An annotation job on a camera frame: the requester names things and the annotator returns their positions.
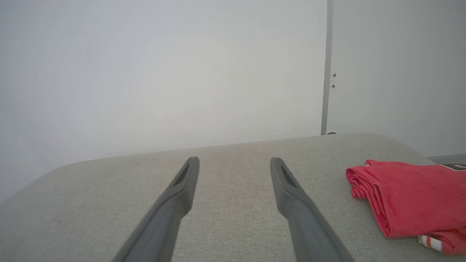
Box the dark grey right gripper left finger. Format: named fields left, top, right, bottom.
left=111, top=156, right=200, bottom=262

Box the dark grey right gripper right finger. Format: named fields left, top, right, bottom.
left=270, top=157, right=356, bottom=262

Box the red garment with white stripes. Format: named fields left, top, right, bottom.
left=345, top=159, right=466, bottom=255

